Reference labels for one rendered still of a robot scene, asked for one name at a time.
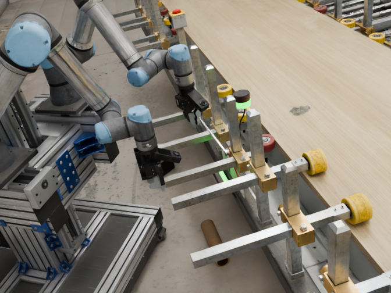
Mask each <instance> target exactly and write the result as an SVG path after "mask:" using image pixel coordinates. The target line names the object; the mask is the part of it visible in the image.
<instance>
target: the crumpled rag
mask: <svg viewBox="0 0 391 293"><path fill-rule="evenodd" d="M310 109H311V108H310V106H308V105H307V106H299V107H298V108H297V107H295V106H294V107H293V108H292V109H290V111H289V112H290V113H293V116H297V115H298V116H299V115H304V114H305V113H306V112H308V111H309V110H310Z"/></svg>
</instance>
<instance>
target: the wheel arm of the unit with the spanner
mask: <svg viewBox="0 0 391 293"><path fill-rule="evenodd" d="M246 154H247V155H248V157H249V158H250V159H251V152H246ZM264 156H265V158H268V157H270V156H272V150H271V151H270V152H264ZM234 167H236V161H235V159H234V157H231V158H227V159H224V160H220V161H217V162H214V163H210V164H207V165H204V166H200V167H197V168H194V169H191V170H187V171H183V172H181V173H178V174H174V175H171V176H167V177H164V181H165V187H166V188H168V187H172V186H174V185H178V184H181V183H185V182H188V181H191V180H195V179H197V178H201V177H205V176H208V175H210V174H214V173H217V172H220V171H224V170H227V169H231V168H234Z"/></svg>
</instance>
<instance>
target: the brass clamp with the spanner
mask: <svg viewBox="0 0 391 293"><path fill-rule="evenodd" d="M228 150H229V152H230V157H234V159H235V161H236V168H237V170H238V171H239V173H244V172H246V171H250V169H248V168H247V165H248V164H247V163H248V161H249V160H250V158H249V157H248V155H247V154H246V152H245V151H244V149H243V148H242V151H238V152H235V153H234V152H233V151H232V149H231V146H229V147H228ZM242 156H245V157H246V160H245V161H241V160H240V159H241V157H242Z"/></svg>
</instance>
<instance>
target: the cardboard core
mask: <svg viewBox="0 0 391 293"><path fill-rule="evenodd" d="M201 229H202V231H203V233H204V236H205V239H206V241H207V244H208V246H209V248H210V247H213V246H216V245H219V244H222V243H223V242H222V240H221V238H220V236H219V234H218V231H217V229H216V227H215V225H214V223H213V221H212V220H210V219H208V220H204V221H203V222H202V223H201ZM229 262H230V258H226V259H223V260H220V261H217V262H215V263H216V265H217V266H218V267H224V266H226V265H227V264H228V263H229Z"/></svg>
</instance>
